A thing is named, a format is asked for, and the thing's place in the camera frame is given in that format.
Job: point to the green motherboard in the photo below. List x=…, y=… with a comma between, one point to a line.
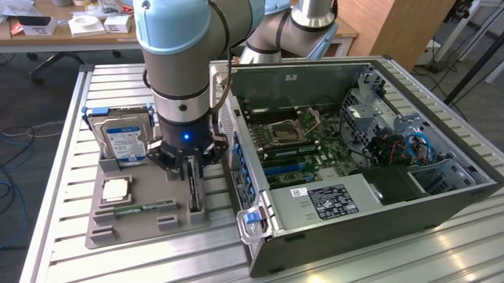
x=327, y=153

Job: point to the blue slot clip strip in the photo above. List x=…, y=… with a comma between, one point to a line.
x=236, y=153

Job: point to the grey power supply unit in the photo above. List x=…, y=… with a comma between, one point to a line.
x=292, y=212

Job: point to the black graphics card metal bracket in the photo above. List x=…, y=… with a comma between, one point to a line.
x=193, y=188

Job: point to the perforated metal disk bay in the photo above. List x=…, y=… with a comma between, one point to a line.
x=363, y=112

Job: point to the green RAM stick on holder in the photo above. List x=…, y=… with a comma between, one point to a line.
x=134, y=208

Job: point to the hard disk blue caddy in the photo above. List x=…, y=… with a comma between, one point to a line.
x=122, y=141

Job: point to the green RAM stick in slot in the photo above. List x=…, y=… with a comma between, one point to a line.
x=292, y=152

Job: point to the black chair base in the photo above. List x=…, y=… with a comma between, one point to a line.
x=51, y=63

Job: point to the wooden desk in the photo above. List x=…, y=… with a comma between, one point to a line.
x=59, y=41

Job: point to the white box with round tape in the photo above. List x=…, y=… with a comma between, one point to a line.
x=86, y=28

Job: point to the silver CPU chip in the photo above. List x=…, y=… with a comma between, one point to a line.
x=116, y=190

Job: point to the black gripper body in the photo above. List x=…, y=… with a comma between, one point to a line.
x=185, y=144

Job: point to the white box black lid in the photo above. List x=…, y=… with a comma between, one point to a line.
x=38, y=28

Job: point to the CPU socket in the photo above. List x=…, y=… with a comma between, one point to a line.
x=285, y=134

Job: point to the clear plastic bag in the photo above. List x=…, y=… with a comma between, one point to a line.
x=18, y=7

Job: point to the blue expansion slot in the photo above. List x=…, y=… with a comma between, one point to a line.
x=284, y=170

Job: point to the wooden cabinet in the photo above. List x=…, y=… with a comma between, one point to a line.
x=394, y=29

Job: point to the blue case latch tab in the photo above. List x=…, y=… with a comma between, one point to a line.
x=252, y=218

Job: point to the dark grey open PC case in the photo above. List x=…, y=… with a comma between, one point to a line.
x=355, y=236

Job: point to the slanted metal disk bay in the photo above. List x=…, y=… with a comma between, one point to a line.
x=444, y=168

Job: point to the grey parts rack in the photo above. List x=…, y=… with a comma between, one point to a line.
x=157, y=188

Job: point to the white labelled box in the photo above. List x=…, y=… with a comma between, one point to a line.
x=117, y=25

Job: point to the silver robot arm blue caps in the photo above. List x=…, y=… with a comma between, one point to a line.
x=177, y=73

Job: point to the black stand leg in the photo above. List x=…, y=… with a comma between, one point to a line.
x=469, y=76

